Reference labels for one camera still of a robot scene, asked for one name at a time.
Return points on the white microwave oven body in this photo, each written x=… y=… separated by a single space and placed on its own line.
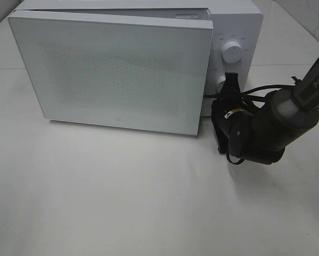
x=239 y=20

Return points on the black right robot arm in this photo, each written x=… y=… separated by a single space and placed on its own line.
x=257 y=125

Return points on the upper white control knob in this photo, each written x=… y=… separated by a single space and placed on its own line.
x=232 y=51

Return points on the white timer knob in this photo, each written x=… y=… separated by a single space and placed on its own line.
x=220 y=82

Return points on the white microwave door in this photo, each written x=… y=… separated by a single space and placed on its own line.
x=142 y=73

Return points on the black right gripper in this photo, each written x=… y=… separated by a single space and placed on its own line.
x=227 y=108

